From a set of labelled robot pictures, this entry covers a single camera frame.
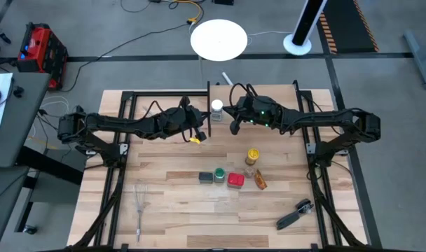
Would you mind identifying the yellow floor cable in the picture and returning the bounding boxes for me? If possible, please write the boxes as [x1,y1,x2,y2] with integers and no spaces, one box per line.
[170,0,204,25]

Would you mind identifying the black floor cable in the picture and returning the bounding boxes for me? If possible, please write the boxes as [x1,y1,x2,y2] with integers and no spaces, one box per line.
[60,22,191,94]

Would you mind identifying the green black pepper tin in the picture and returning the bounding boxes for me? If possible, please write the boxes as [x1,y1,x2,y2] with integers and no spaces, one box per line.
[198,171,214,185]

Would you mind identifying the black aluminium table frame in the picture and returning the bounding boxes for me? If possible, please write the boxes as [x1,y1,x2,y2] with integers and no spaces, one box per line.
[67,89,384,252]

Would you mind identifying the smoked paprika tin red lid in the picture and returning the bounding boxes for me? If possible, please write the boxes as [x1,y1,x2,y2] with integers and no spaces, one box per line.
[227,172,245,190]

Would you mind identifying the grey metal stand leg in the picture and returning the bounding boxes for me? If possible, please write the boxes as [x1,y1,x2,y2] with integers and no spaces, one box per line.
[404,29,426,90]

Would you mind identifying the bagel sesame seasoning jar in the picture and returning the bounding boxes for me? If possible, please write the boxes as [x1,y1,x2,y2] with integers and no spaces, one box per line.
[211,99,224,123]

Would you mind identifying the orange taco seasoning packet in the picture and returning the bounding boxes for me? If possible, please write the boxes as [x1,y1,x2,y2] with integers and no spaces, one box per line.
[254,169,268,191]

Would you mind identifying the metal wire whisk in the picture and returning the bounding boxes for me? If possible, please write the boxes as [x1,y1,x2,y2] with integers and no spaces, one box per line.
[133,180,148,243]

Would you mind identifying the black mat orange striped edge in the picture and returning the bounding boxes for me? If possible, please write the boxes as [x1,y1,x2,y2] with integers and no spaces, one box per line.
[317,0,380,55]

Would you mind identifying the red and black toolbox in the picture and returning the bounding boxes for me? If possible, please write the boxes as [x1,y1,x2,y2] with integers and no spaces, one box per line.
[16,22,69,90]

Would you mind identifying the grey desk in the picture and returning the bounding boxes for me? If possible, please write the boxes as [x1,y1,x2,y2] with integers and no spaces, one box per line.
[0,166,28,252]
[0,71,52,169]

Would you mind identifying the white round table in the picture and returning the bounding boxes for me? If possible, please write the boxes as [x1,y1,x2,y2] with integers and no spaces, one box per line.
[190,19,249,62]

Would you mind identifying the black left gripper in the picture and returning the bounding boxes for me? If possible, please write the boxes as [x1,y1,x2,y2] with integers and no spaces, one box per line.
[156,97,213,144]

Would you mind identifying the dark jar yellow lid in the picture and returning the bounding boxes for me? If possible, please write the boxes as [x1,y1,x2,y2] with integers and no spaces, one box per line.
[245,148,260,167]

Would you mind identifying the white paper sheet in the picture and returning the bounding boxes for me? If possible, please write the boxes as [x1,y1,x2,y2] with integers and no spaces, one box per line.
[0,72,13,131]

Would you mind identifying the black shelf frame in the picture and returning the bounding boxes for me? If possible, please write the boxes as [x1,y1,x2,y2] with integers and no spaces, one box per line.
[206,79,305,138]

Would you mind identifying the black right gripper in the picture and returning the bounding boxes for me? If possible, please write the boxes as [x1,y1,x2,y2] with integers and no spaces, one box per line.
[222,94,282,136]

